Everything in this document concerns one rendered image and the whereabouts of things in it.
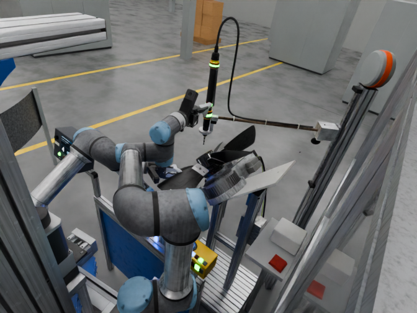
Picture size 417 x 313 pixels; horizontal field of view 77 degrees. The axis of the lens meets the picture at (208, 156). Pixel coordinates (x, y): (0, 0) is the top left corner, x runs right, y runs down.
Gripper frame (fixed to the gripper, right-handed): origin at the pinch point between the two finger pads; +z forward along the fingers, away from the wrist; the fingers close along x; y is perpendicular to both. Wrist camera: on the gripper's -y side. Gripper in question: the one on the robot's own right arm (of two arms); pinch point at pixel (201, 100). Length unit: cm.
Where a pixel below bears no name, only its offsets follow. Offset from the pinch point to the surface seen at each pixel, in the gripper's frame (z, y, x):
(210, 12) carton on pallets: 740, 56, -348
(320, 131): 29, 10, 54
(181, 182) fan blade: -6.3, 47.7, -3.2
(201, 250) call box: -30, 59, 23
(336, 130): 32, 8, 61
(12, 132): 8, 91, -185
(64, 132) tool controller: -14, 41, -80
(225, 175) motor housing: 13, 47, 15
